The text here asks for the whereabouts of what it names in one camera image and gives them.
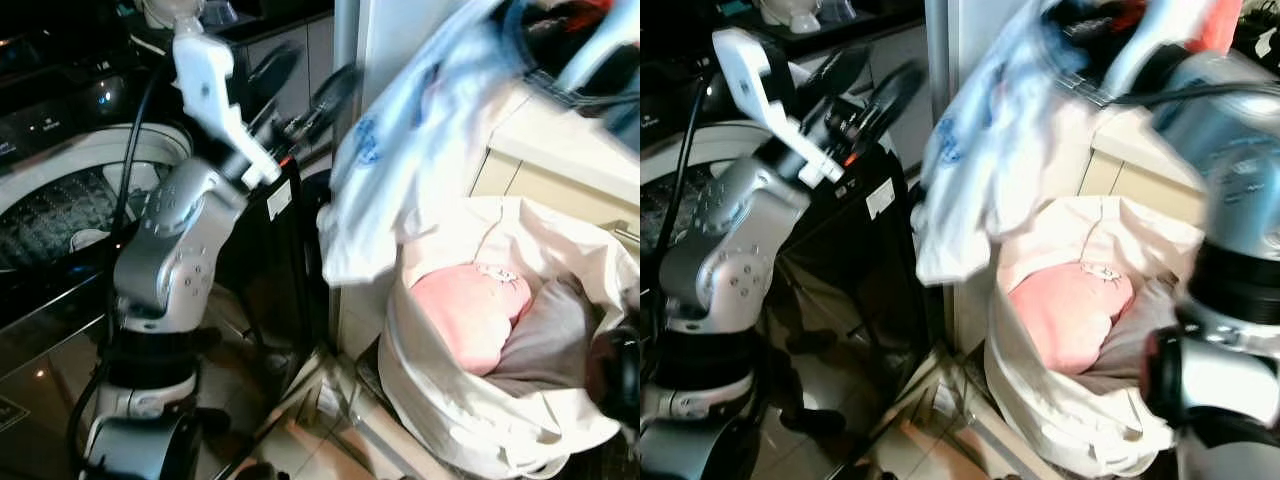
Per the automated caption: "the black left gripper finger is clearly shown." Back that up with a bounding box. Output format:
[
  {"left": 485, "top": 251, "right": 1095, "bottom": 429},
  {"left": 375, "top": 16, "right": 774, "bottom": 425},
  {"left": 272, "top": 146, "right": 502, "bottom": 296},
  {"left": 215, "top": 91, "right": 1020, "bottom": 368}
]
[
  {"left": 292, "top": 64, "right": 362, "bottom": 141},
  {"left": 246, "top": 45, "right": 301, "bottom": 116},
  {"left": 803, "top": 47, "right": 869, "bottom": 109},
  {"left": 852, "top": 62, "right": 925, "bottom": 141}
]

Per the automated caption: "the white garment with blue print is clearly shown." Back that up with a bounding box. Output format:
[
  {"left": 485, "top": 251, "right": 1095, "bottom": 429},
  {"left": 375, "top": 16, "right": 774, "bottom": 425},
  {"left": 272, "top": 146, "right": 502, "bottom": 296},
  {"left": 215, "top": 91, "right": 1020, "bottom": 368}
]
[
  {"left": 318, "top": 0, "right": 561, "bottom": 289},
  {"left": 915, "top": 0, "right": 1131, "bottom": 286}
]

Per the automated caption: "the grey kitchen cabinet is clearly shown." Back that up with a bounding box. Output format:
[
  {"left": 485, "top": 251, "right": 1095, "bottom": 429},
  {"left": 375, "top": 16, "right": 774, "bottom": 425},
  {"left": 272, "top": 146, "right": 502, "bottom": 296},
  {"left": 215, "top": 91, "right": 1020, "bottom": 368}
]
[
  {"left": 790, "top": 20, "right": 931, "bottom": 151},
  {"left": 215, "top": 10, "right": 336, "bottom": 131}
]

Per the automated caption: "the white countertop object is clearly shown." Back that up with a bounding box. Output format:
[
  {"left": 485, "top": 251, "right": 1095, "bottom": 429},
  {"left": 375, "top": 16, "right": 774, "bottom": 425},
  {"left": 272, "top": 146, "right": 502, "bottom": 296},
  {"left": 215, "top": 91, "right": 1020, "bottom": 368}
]
[
  {"left": 760, "top": 0, "right": 826, "bottom": 26},
  {"left": 140, "top": 0, "right": 206, "bottom": 29}
]

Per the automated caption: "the beige cabinet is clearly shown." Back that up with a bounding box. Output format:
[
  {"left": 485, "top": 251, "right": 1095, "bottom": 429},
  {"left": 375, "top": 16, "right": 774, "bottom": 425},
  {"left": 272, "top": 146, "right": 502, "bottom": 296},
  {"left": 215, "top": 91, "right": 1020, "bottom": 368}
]
[
  {"left": 470, "top": 85, "right": 641, "bottom": 236},
  {"left": 1075, "top": 105, "right": 1211, "bottom": 226}
]

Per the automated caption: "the black box with white label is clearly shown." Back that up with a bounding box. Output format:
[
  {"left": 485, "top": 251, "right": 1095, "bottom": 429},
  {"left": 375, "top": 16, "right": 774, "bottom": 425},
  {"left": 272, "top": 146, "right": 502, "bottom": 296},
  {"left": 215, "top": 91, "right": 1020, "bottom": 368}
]
[
  {"left": 780, "top": 150, "right": 936, "bottom": 351},
  {"left": 215, "top": 160, "right": 331, "bottom": 371}
]

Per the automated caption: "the pink garment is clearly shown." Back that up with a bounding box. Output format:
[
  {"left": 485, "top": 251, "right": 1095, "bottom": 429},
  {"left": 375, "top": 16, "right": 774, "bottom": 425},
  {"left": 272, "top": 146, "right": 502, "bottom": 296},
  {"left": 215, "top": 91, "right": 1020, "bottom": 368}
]
[
  {"left": 1008, "top": 262, "right": 1136, "bottom": 376},
  {"left": 410, "top": 262, "right": 533, "bottom": 376}
]

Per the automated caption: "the grey garment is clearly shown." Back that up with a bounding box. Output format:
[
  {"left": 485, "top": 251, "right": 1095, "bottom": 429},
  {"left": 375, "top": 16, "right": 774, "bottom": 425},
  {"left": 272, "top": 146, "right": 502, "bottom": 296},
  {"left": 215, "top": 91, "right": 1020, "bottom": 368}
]
[
  {"left": 1085, "top": 275, "right": 1181, "bottom": 396},
  {"left": 485, "top": 275, "right": 606, "bottom": 399}
]

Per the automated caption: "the cream fabric laundry bag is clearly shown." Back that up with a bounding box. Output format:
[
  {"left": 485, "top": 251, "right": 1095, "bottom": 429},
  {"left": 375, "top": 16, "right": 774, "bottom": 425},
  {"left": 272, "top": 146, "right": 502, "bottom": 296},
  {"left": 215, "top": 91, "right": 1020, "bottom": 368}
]
[
  {"left": 985, "top": 195, "right": 1206, "bottom": 479},
  {"left": 378, "top": 195, "right": 641, "bottom": 479}
]

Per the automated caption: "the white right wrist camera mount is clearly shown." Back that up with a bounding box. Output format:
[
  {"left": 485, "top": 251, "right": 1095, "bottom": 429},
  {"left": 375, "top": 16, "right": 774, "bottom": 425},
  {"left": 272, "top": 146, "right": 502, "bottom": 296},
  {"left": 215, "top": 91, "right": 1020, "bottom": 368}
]
[
  {"left": 560, "top": 0, "right": 641, "bottom": 96},
  {"left": 1105, "top": 0, "right": 1216, "bottom": 96}
]

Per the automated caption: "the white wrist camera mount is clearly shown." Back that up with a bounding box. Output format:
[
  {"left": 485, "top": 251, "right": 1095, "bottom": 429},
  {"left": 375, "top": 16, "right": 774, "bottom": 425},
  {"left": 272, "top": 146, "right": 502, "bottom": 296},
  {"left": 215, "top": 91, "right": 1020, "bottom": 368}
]
[
  {"left": 560, "top": 0, "right": 641, "bottom": 96},
  {"left": 1105, "top": 0, "right": 1216, "bottom": 96},
  {"left": 172, "top": 28, "right": 283, "bottom": 189},
  {"left": 712, "top": 28, "right": 846, "bottom": 186}
]

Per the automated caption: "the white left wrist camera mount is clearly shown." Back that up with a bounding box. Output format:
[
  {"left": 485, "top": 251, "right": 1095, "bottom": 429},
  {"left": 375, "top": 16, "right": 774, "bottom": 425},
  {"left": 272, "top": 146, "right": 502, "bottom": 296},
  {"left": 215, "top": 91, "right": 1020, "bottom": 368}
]
[
  {"left": 712, "top": 28, "right": 846, "bottom": 186},
  {"left": 172, "top": 28, "right": 283, "bottom": 189}
]

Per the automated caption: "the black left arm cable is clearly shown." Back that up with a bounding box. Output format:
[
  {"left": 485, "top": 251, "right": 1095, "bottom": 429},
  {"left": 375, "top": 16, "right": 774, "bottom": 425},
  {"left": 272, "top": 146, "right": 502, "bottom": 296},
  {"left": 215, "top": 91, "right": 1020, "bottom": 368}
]
[
  {"left": 645, "top": 70, "right": 716, "bottom": 331},
  {"left": 65, "top": 60, "right": 171, "bottom": 471}
]

